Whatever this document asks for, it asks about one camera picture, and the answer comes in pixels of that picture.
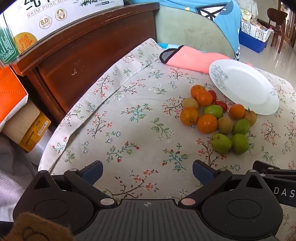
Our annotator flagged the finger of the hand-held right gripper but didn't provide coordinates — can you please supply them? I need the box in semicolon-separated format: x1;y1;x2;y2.
253;161;281;175

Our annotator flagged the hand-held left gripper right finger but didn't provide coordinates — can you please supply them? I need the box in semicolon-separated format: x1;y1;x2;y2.
178;160;270;207

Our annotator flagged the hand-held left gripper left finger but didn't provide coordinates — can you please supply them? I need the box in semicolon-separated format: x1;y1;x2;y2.
32;160;118;208

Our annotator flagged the green jujube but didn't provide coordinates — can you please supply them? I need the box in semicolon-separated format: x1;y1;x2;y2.
231;133;249;155
203;105;224;120
232;119;250;135
211;133;232;154

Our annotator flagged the small orange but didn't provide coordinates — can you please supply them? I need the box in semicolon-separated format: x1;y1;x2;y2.
229;104;245;120
196;90;213;107
180;107;200;126
191;85;206;99
197;114;218;134

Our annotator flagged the tan longan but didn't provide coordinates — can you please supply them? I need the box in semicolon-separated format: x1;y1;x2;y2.
181;97;199;109
243;109;258;127
218;117;234;134

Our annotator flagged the white plate grey flower print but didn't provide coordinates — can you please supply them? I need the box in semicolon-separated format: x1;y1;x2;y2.
208;59;280;115

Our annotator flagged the yellow box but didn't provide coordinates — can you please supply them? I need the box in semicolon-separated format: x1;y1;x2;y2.
19;113;52;153

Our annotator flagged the grey cloth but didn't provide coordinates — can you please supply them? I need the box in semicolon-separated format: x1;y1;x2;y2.
0;133;41;224

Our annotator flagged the brown plush fabric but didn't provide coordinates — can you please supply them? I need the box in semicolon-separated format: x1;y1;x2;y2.
0;213;75;241

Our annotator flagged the beige cardboard box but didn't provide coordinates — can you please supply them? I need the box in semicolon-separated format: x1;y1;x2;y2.
1;101;41;145

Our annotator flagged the brown wooden cabinet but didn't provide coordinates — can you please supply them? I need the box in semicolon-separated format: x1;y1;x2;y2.
10;2;160;123

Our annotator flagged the pink cloth black trim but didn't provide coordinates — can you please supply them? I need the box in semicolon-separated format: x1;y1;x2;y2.
159;45;252;75

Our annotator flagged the blue storage bin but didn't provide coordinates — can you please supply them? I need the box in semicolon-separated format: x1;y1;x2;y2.
239;30;269;54

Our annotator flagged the white plastic basket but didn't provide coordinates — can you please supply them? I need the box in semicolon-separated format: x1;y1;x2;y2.
240;20;271;42

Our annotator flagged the pale green sofa cover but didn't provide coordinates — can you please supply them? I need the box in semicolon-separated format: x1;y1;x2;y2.
154;5;235;58

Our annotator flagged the wooden slatted furniture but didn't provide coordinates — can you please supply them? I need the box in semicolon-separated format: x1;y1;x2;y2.
285;0;296;49

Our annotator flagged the blue star pillow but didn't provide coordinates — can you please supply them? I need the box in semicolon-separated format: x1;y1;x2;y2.
126;0;242;61

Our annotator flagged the wooden chair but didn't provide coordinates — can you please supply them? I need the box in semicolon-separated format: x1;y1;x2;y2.
257;8;289;54

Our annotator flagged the green white packet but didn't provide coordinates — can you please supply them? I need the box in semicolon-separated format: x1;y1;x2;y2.
240;7;252;22

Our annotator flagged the white printed carton box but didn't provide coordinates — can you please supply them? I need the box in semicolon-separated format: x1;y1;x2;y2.
0;0;125;65

